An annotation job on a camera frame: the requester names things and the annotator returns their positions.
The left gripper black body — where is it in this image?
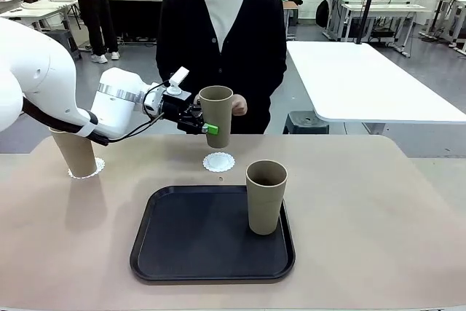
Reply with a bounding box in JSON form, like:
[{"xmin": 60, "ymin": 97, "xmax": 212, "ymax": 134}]
[{"xmin": 161, "ymin": 90, "xmax": 193, "ymax": 133}]

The tan plastic cup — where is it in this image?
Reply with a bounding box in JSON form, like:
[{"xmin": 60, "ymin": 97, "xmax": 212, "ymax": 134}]
[
  {"xmin": 245, "ymin": 160, "xmax": 288, "ymax": 235},
  {"xmin": 198, "ymin": 85, "xmax": 234, "ymax": 148},
  {"xmin": 49, "ymin": 125, "xmax": 98, "ymax": 177}
]

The white paper doily coaster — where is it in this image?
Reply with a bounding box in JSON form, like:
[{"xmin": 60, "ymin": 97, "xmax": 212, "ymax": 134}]
[
  {"xmin": 202, "ymin": 151, "xmax": 236, "ymax": 173},
  {"xmin": 68, "ymin": 157, "xmax": 106, "ymax": 180}
]

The person's left forearm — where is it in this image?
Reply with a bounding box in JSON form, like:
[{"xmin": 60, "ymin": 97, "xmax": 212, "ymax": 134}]
[{"xmin": 246, "ymin": 70, "xmax": 287, "ymax": 111}]

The person's left hand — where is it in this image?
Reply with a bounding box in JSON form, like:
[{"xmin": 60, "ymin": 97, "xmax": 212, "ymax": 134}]
[{"xmin": 231, "ymin": 93, "xmax": 249, "ymax": 116}]

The person in black cardigan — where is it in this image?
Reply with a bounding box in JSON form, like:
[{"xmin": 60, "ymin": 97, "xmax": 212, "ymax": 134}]
[{"xmin": 155, "ymin": 0, "xmax": 288, "ymax": 135}]

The dark grey plastic stool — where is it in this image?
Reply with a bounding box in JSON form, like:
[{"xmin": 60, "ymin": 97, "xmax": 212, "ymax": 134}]
[{"xmin": 283, "ymin": 109, "xmax": 330, "ymax": 135}]

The black plastic tray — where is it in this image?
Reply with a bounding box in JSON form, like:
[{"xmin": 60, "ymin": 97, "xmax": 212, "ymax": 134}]
[{"xmin": 130, "ymin": 185, "xmax": 296, "ymax": 283}]

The person in grey hoodie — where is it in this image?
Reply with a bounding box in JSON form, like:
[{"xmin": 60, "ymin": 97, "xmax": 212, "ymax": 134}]
[{"xmin": 61, "ymin": 0, "xmax": 121, "ymax": 64}]

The grey step stool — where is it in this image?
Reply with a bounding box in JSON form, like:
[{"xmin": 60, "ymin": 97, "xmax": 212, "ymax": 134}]
[{"xmin": 45, "ymin": 28, "xmax": 83, "ymax": 60}]

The large white table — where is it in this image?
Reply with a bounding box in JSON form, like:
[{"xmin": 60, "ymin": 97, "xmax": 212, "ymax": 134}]
[{"xmin": 286, "ymin": 40, "xmax": 466, "ymax": 135}]

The black backpack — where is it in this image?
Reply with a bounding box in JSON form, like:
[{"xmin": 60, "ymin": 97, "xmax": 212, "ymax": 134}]
[{"xmin": 315, "ymin": 0, "xmax": 331, "ymax": 28}]

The white desk with papers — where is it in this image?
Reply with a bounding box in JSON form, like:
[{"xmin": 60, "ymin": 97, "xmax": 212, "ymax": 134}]
[{"xmin": 0, "ymin": 0, "xmax": 79, "ymax": 31}]

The black stand pole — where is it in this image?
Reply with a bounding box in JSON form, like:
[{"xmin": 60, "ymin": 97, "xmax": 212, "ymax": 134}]
[{"xmin": 358, "ymin": 0, "xmax": 382, "ymax": 44}]

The white lab desk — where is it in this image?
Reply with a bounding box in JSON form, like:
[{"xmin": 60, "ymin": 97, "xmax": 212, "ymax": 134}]
[{"xmin": 340, "ymin": 1, "xmax": 433, "ymax": 55}]

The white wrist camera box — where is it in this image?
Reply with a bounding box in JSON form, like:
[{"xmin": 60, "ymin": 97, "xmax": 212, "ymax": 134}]
[{"xmin": 165, "ymin": 66, "xmax": 191, "ymax": 98}]

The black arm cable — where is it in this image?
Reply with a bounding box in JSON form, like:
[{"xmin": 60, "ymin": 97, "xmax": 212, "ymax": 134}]
[{"xmin": 21, "ymin": 83, "xmax": 165, "ymax": 146}]

